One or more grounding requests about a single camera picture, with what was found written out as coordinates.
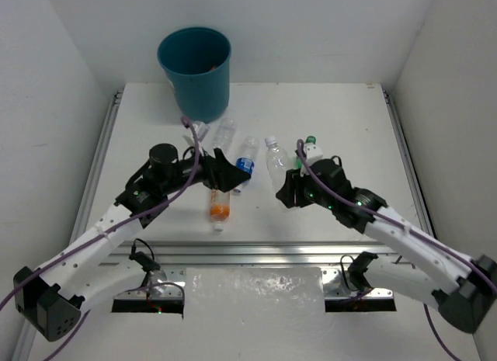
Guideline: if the clear bottle white cap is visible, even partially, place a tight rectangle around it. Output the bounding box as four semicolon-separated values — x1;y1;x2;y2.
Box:
265;136;291;193

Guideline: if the clear bottle blue cap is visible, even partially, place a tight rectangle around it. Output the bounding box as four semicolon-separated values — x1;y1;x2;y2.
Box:
212;118;237;154

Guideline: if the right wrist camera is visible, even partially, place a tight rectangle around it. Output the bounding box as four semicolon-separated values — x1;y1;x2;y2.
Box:
303;144;323;165

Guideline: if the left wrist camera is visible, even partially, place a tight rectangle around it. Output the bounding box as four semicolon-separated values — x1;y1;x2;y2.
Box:
193;121;210;142

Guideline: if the teal plastic bin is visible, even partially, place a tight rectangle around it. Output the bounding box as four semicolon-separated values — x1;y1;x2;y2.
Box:
157;27;231;123

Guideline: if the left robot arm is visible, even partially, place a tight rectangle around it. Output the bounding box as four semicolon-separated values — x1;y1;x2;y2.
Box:
13;144;251;342

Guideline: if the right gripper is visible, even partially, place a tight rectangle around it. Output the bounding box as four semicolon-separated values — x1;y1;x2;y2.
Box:
276;166;334;210

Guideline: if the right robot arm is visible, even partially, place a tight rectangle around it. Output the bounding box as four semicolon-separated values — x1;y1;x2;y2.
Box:
276;156;496;334

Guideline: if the green plastic bottle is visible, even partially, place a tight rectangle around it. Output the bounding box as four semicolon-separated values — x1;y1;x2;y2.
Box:
295;135;317;169

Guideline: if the aluminium front rail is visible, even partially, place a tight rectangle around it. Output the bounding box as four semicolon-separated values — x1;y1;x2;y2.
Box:
96;240;405;267

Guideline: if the clear bottle blue label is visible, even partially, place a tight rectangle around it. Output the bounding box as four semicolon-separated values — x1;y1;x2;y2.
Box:
235;136;259;175

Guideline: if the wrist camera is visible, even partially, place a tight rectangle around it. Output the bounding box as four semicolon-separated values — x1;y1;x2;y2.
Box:
303;144;323;165
193;121;210;142

